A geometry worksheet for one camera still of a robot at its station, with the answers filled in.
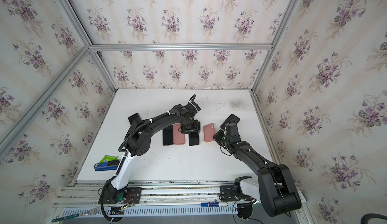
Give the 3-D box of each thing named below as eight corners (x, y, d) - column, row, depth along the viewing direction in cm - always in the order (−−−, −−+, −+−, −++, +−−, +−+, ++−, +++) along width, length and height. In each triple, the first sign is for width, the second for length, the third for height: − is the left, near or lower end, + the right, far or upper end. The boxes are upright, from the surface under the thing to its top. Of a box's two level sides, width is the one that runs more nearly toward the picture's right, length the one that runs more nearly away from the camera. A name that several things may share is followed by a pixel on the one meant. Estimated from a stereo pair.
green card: (102, 162, 86) (100, 160, 83) (105, 156, 88) (102, 155, 86) (115, 162, 86) (113, 160, 83) (117, 157, 88) (115, 155, 86)
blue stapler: (96, 170, 82) (91, 168, 79) (99, 162, 85) (95, 159, 82) (119, 170, 83) (116, 168, 79) (122, 162, 86) (119, 159, 82)
